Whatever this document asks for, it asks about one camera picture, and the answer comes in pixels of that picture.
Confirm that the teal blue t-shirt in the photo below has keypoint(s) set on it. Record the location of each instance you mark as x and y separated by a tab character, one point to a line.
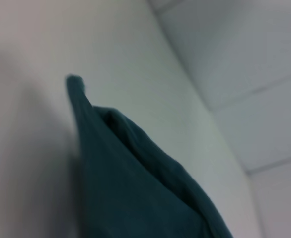
135	186

